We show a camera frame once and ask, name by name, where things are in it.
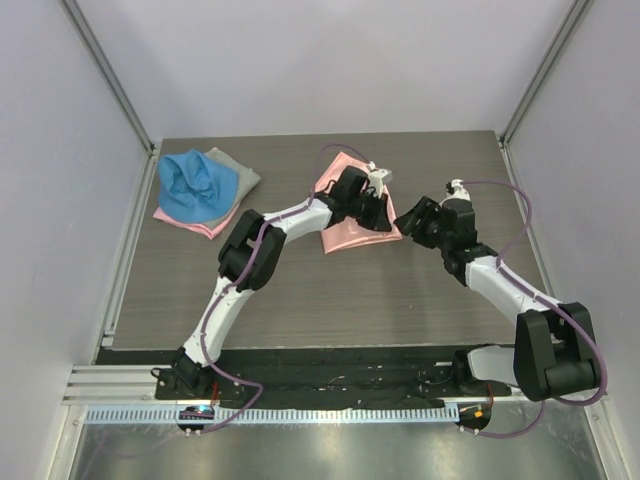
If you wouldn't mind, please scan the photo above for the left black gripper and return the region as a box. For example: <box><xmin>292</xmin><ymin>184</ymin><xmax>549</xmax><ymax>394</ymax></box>
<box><xmin>347</xmin><ymin>190</ymin><xmax>393</xmax><ymax>233</ymax></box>

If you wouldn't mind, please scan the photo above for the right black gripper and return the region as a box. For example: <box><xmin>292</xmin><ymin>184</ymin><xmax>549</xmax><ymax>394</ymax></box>
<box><xmin>394</xmin><ymin>196</ymin><xmax>452</xmax><ymax>250</ymax></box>

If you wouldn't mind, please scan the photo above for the pink satin napkin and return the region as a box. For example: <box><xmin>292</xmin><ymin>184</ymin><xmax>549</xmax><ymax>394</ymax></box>
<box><xmin>314</xmin><ymin>152</ymin><xmax>404</xmax><ymax>255</ymax></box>

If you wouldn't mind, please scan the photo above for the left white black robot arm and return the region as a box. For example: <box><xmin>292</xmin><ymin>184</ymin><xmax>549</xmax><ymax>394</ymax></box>
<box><xmin>163</xmin><ymin>165</ymin><xmax>392</xmax><ymax>399</ymax></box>

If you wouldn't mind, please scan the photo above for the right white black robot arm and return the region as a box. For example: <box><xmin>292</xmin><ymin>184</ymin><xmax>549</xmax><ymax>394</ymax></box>
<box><xmin>395</xmin><ymin>197</ymin><xmax>602</xmax><ymax>401</ymax></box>

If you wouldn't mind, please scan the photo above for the grey cloth napkin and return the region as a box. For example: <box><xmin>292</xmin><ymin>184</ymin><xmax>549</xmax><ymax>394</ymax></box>
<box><xmin>204</xmin><ymin>148</ymin><xmax>261</xmax><ymax>230</ymax></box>

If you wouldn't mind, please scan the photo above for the blue cloth napkin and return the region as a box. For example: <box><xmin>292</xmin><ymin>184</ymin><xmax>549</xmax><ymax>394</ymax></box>
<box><xmin>157</xmin><ymin>149</ymin><xmax>239</xmax><ymax>223</ymax></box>

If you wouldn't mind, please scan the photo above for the pink cloth under pile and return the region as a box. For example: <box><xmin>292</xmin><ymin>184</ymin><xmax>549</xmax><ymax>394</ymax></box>
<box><xmin>153</xmin><ymin>206</ymin><xmax>238</xmax><ymax>240</ymax></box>

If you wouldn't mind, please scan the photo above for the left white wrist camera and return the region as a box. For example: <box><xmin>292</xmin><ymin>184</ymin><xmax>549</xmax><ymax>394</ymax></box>
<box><xmin>367</xmin><ymin>162</ymin><xmax>393</xmax><ymax>197</ymax></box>

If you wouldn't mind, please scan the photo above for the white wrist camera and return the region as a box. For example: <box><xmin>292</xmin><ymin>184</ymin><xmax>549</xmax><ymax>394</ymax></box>
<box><xmin>367</xmin><ymin>162</ymin><xmax>393</xmax><ymax>197</ymax></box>
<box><xmin>444</xmin><ymin>179</ymin><xmax>471</xmax><ymax>202</ymax></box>

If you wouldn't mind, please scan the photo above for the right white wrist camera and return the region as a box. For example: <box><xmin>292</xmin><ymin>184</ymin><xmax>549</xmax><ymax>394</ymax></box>
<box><xmin>444</xmin><ymin>179</ymin><xmax>471</xmax><ymax>202</ymax></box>

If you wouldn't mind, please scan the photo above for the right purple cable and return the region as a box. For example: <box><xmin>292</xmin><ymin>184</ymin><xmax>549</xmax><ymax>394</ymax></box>
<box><xmin>462</xmin><ymin>179</ymin><xmax>609</xmax><ymax>440</ymax></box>

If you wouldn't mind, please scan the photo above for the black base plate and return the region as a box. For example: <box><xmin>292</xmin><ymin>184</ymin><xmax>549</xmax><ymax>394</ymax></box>
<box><xmin>151</xmin><ymin>346</ymin><xmax>511</xmax><ymax>409</ymax></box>

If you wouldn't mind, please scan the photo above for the right aluminium frame post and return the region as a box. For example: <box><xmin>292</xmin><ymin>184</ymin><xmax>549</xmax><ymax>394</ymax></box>
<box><xmin>498</xmin><ymin>0</ymin><xmax>593</xmax><ymax>148</ymax></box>

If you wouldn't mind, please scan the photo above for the aluminium frame post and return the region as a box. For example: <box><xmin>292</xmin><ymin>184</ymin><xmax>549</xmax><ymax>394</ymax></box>
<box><xmin>498</xmin><ymin>0</ymin><xmax>593</xmax><ymax>148</ymax></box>
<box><xmin>59</xmin><ymin>0</ymin><xmax>155</xmax><ymax>154</ymax></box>

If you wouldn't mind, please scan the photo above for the aluminium front rail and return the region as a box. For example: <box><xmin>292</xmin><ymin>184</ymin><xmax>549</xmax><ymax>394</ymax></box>
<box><xmin>63</xmin><ymin>365</ymin><xmax>589</xmax><ymax>404</ymax></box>

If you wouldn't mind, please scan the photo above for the white slotted cable duct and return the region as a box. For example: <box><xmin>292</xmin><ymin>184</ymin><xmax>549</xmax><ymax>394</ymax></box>
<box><xmin>84</xmin><ymin>403</ymin><xmax>459</xmax><ymax>426</ymax></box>

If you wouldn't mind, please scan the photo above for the left aluminium frame post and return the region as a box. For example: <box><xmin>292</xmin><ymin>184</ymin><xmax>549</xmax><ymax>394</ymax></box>
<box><xmin>59</xmin><ymin>0</ymin><xmax>155</xmax><ymax>154</ymax></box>

